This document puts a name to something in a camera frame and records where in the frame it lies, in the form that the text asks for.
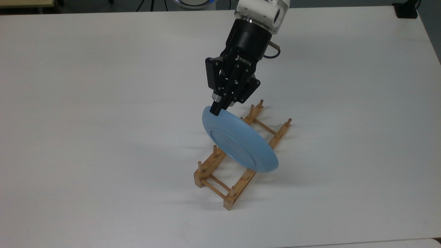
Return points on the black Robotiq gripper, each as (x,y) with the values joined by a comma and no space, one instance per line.
(248,41)

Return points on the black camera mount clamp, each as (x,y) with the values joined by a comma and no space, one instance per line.
(406,10)

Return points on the wooden peg plate rack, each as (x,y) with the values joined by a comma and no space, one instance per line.
(230,201)

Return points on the yellow wooden board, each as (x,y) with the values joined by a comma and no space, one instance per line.
(24,2)

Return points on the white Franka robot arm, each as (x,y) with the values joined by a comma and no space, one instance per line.
(258,10)

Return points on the black tripod legs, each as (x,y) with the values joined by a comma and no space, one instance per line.
(152,3)

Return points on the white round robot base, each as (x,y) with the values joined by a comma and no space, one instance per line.
(194,4)

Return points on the blue round plate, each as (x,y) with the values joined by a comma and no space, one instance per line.
(237,144)

